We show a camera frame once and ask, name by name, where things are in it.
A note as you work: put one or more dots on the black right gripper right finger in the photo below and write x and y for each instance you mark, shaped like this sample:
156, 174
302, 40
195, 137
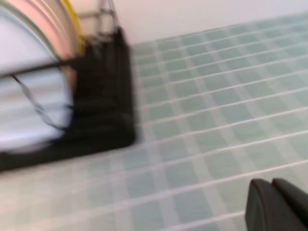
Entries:
298, 207

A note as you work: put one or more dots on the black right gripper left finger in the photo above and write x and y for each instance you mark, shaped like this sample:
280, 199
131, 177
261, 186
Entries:
262, 211

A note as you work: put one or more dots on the light blue plate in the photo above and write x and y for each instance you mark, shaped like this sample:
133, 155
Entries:
24, 43

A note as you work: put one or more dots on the yellow plate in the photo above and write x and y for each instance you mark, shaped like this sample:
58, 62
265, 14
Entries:
75, 24

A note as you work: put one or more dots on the pink plate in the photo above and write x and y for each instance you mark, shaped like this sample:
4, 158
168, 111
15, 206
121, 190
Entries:
47, 14

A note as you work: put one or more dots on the green checkered tablecloth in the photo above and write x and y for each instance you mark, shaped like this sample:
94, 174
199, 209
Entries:
192, 120

